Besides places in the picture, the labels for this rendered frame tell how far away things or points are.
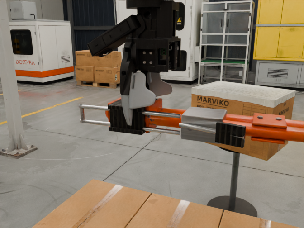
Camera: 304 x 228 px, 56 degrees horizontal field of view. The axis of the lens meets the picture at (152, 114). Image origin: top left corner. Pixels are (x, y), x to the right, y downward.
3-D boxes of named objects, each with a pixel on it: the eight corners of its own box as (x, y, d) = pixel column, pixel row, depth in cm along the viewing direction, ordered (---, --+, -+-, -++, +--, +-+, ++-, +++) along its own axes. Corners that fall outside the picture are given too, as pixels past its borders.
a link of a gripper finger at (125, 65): (124, 93, 46) (132, 41, 47) (116, 92, 47) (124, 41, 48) (136, 98, 51) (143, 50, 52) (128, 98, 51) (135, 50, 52)
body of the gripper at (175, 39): (167, 76, 46) (168, -3, 43) (120, 73, 50) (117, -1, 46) (180, 70, 53) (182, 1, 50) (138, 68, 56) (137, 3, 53)
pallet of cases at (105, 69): (132, 82, 820) (132, 49, 795) (114, 88, 730) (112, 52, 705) (97, 79, 868) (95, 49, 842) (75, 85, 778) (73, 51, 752)
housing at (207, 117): (225, 132, 53) (227, 109, 52) (220, 145, 47) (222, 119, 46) (189, 128, 56) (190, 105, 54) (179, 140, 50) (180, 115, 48)
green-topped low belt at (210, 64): (247, 84, 794) (249, 60, 777) (244, 87, 749) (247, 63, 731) (202, 81, 843) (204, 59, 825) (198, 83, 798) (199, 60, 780)
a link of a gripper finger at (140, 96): (148, 127, 46) (156, 71, 47) (115, 122, 48) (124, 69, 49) (154, 128, 49) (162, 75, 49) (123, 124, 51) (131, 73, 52)
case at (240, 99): (288, 143, 211) (296, 90, 200) (267, 161, 183) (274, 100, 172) (216, 125, 251) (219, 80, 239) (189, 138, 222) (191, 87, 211)
